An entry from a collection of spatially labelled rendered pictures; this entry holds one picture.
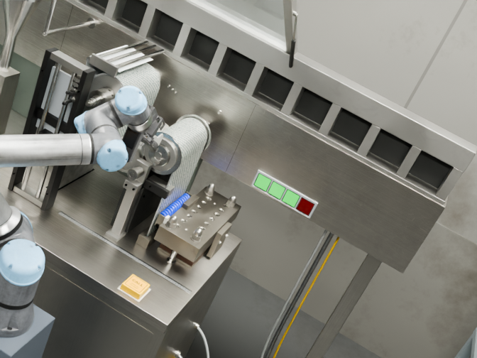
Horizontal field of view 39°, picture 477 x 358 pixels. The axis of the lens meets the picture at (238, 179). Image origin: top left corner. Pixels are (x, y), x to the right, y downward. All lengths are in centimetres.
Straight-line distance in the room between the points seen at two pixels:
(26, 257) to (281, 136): 103
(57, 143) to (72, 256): 69
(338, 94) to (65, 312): 118
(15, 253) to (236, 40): 108
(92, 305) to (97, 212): 38
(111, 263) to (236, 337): 150
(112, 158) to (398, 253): 121
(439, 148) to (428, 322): 178
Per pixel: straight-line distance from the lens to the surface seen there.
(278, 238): 392
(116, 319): 228
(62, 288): 234
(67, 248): 230
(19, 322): 194
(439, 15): 344
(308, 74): 236
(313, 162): 243
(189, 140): 232
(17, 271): 183
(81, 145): 166
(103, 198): 259
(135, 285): 221
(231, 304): 386
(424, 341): 403
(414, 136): 234
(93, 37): 268
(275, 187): 250
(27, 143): 164
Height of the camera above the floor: 229
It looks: 27 degrees down
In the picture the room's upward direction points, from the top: 25 degrees clockwise
